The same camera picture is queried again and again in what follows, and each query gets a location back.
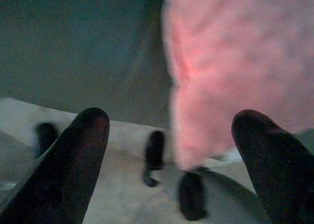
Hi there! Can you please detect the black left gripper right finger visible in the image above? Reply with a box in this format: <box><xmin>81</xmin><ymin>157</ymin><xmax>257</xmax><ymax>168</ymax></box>
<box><xmin>231</xmin><ymin>109</ymin><xmax>314</xmax><ymax>224</ymax></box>

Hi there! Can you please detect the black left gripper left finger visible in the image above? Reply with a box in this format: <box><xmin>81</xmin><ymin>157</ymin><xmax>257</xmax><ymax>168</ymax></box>
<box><xmin>0</xmin><ymin>107</ymin><xmax>110</xmax><ymax>224</ymax></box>

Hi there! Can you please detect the pink dotted pillow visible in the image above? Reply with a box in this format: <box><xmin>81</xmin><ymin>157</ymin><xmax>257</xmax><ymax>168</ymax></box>
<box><xmin>161</xmin><ymin>0</ymin><xmax>314</xmax><ymax>171</ymax></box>

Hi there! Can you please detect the dark green leather sofa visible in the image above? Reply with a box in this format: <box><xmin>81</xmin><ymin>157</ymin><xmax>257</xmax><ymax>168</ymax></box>
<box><xmin>0</xmin><ymin>0</ymin><xmax>174</xmax><ymax>130</ymax></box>

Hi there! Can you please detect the white cloth with black marks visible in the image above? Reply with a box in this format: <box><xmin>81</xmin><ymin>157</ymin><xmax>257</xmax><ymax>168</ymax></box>
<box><xmin>0</xmin><ymin>96</ymin><xmax>272</xmax><ymax>224</ymax></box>

